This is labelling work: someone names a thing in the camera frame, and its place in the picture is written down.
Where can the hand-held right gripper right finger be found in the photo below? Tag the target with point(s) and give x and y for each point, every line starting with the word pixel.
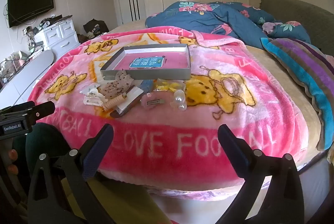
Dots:
pixel 234 153

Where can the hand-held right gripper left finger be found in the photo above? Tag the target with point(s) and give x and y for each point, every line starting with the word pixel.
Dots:
pixel 95 156

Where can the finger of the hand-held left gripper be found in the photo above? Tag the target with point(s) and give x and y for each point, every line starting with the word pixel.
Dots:
pixel 41 110

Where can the beige braided hair clip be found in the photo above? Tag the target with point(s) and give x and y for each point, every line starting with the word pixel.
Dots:
pixel 112 102

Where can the beige spotted fabric scrunchie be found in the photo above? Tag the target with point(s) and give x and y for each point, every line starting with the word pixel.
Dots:
pixel 114 85

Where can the pearl hair clip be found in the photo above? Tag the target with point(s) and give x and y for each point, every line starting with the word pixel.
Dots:
pixel 180 98

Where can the pink flower hair clip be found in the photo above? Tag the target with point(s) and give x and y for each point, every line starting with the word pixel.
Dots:
pixel 152 102

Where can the small blue box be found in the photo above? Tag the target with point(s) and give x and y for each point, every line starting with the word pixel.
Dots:
pixel 146 85

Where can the yellow rings packet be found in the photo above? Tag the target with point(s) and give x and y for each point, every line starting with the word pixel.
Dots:
pixel 169 86

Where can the grey cardboard box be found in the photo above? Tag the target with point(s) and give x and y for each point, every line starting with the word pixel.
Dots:
pixel 156 74

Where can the person's left hand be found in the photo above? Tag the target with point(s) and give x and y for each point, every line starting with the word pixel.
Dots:
pixel 12 154

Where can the white board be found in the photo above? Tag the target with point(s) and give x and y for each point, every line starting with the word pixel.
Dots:
pixel 28 72

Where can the desk clutter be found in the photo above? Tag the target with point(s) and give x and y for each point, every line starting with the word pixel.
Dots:
pixel 13 64

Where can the yellow-green cloth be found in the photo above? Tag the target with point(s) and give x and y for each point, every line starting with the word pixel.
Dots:
pixel 122 203

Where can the pink printed blanket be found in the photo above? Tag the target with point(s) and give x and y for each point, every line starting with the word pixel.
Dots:
pixel 182 114

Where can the white drawer cabinet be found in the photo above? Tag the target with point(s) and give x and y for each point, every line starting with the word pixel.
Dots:
pixel 60 36

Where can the bed with beige sheet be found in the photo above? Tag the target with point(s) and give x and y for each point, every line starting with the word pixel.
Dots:
pixel 274 77

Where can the clutter on cabinet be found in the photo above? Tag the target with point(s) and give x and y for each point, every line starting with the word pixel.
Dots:
pixel 54 21

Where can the dark bag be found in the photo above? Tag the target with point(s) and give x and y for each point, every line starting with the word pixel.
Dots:
pixel 96 28

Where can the blue booklet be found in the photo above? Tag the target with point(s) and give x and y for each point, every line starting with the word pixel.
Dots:
pixel 146 63

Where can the striped pillow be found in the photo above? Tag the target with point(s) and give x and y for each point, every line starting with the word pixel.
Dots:
pixel 300 64

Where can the blue floral quilt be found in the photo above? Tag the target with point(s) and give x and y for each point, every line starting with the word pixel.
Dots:
pixel 208 20

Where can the green headboard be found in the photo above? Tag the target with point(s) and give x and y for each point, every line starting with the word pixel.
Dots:
pixel 300 12

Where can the black wall television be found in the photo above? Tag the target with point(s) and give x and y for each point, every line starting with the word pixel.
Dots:
pixel 30 3

